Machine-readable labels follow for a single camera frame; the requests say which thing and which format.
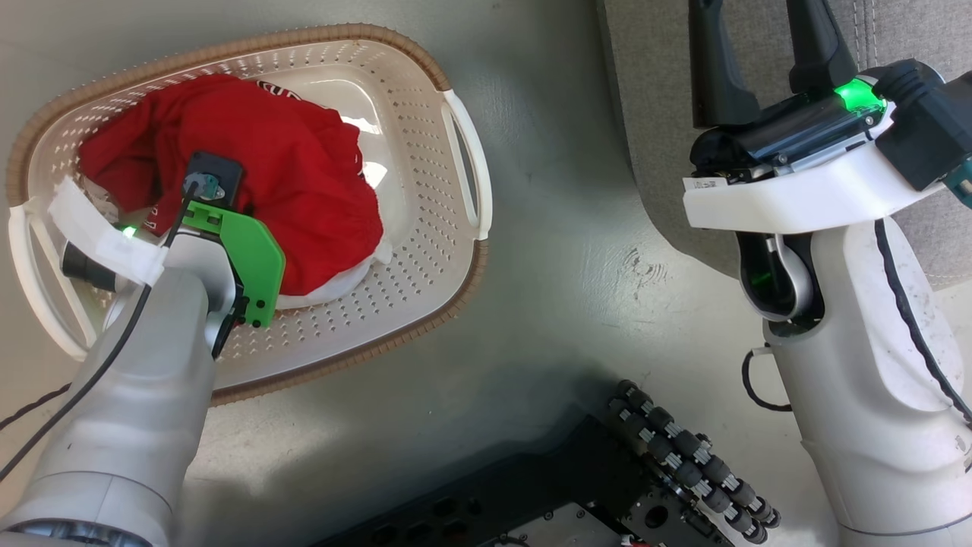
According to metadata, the black cable loop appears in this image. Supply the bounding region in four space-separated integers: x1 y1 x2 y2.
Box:
741 345 795 413

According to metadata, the black roller omni wheel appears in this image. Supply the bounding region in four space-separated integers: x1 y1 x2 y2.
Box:
606 379 783 545

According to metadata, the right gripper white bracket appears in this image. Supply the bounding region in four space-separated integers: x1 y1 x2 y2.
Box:
682 0 951 235

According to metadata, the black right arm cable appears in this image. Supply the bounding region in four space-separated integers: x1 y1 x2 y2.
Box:
873 217 972 426

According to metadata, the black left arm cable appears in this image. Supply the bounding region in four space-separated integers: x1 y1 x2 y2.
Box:
0 182 203 484

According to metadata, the white perforated plastic laundry basket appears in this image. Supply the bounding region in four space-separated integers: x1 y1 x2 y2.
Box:
6 23 494 406

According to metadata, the grey fabric sofa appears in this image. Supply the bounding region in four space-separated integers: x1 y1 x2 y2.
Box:
595 0 972 291

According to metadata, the left gripper green bracket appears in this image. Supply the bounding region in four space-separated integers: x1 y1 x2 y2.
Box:
48 176 287 329

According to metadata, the red and white jersey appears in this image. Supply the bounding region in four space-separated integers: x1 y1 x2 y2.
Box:
77 74 394 311

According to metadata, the dark braided floor cable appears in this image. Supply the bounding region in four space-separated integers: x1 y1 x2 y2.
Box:
0 383 74 431

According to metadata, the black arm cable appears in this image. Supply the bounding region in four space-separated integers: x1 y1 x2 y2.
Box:
873 217 972 426
0 182 203 484

